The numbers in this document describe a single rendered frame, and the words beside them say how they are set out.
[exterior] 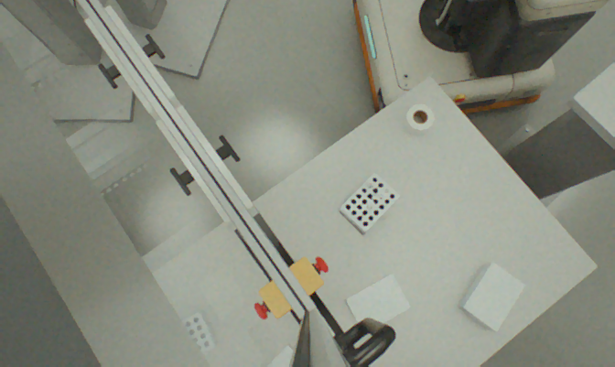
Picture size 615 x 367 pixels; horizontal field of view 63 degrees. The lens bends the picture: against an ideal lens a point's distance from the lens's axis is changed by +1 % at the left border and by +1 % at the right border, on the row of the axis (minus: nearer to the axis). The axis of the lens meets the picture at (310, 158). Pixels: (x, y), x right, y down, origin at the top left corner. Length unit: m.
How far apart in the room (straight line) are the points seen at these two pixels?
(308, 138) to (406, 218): 0.91
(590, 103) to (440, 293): 0.64
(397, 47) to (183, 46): 0.92
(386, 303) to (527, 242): 0.38
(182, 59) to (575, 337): 1.90
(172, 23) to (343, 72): 0.78
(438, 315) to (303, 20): 1.48
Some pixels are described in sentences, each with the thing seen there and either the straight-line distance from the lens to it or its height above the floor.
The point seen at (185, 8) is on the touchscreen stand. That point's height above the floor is 0.04.
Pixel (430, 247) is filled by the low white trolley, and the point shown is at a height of 0.76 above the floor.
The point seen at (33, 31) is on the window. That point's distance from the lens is 0.20.
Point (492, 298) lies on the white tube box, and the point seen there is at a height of 0.81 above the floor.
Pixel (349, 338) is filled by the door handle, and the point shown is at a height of 1.38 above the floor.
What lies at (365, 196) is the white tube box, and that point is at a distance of 1.22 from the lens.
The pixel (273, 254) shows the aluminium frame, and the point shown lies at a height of 0.99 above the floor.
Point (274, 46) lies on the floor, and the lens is 2.25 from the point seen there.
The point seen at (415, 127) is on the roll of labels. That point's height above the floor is 0.80.
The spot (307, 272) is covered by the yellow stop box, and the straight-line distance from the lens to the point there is 1.07.
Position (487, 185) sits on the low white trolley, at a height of 0.76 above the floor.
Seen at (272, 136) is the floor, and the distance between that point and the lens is 2.09.
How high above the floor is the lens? 1.98
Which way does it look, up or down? 75 degrees down
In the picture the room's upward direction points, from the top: straight up
